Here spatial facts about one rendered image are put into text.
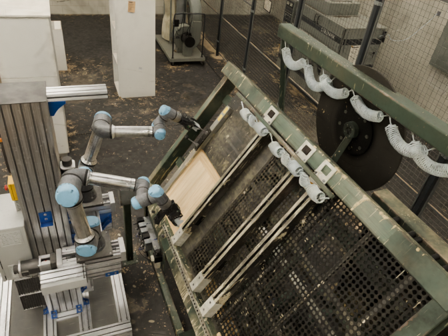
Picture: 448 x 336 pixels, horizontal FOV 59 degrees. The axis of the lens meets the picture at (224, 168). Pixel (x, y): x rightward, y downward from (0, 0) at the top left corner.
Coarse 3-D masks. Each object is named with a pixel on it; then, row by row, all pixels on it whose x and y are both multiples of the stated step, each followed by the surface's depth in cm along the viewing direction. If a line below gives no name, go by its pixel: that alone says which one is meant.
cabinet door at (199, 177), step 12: (204, 156) 296; (192, 168) 302; (204, 168) 292; (180, 180) 308; (192, 180) 297; (204, 180) 287; (216, 180) 277; (168, 192) 314; (180, 192) 303; (192, 192) 293; (204, 192) 283; (180, 204) 298; (192, 204) 288
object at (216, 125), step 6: (228, 108) 291; (222, 114) 294; (228, 114) 293; (216, 120) 297; (222, 120) 294; (216, 126) 295; (210, 138) 300; (204, 144) 301; (198, 150) 302; (192, 156) 303; (186, 162) 306; (180, 168) 310; (174, 174) 313; (180, 174) 309; (174, 180) 310; (168, 186) 313
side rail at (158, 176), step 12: (228, 84) 306; (216, 96) 308; (204, 108) 311; (216, 108) 315; (204, 120) 317; (192, 132) 320; (180, 144) 322; (168, 156) 326; (180, 156) 330; (156, 168) 333; (168, 168) 332; (156, 180) 335
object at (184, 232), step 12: (252, 120) 240; (252, 144) 257; (264, 144) 256; (240, 156) 260; (252, 156) 258; (240, 168) 260; (228, 180) 262; (216, 192) 265; (204, 204) 270; (192, 216) 275; (204, 216) 274; (180, 228) 279; (192, 228) 277; (180, 240) 279
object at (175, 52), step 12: (168, 0) 769; (180, 0) 744; (192, 0) 737; (168, 12) 787; (180, 12) 757; (192, 12) 739; (168, 24) 792; (180, 24) 758; (192, 24) 754; (204, 24) 730; (156, 36) 835; (168, 36) 805; (180, 36) 752; (192, 36) 761; (168, 48) 787; (180, 48) 767; (192, 48) 775; (180, 60) 753; (192, 60) 761; (204, 60) 770
